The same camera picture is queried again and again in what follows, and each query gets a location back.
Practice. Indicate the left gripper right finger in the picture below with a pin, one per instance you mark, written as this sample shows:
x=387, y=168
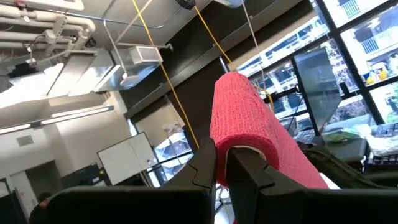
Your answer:
x=248, y=174

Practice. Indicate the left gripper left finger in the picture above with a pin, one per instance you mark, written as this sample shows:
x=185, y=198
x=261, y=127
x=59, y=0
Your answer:
x=199, y=174

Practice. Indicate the pink elastic bandage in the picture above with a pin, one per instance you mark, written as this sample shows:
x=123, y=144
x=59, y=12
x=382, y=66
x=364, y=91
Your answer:
x=248, y=118

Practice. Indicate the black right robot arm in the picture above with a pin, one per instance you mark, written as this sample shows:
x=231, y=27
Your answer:
x=335, y=168

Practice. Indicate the white cabinet panel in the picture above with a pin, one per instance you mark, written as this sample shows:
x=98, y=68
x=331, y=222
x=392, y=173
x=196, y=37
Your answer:
x=124, y=158

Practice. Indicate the green packet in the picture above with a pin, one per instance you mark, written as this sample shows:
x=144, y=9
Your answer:
x=340, y=137

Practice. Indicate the black computer monitor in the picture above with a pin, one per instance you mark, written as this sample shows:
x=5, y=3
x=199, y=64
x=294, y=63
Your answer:
x=317, y=87

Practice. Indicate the white ceiling vent box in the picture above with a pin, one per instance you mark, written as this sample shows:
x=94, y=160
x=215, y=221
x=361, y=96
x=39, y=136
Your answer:
x=144, y=55

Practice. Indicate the ceiling strip light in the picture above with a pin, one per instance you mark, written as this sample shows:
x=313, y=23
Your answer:
x=77, y=114

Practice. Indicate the person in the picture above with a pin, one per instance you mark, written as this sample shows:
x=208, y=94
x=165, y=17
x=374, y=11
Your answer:
x=38, y=211

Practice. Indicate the white ceiling pipes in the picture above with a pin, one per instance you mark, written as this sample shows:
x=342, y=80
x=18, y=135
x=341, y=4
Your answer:
x=46, y=18

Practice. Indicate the silver air duct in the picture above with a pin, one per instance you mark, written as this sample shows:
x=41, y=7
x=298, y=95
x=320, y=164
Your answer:
x=93, y=71

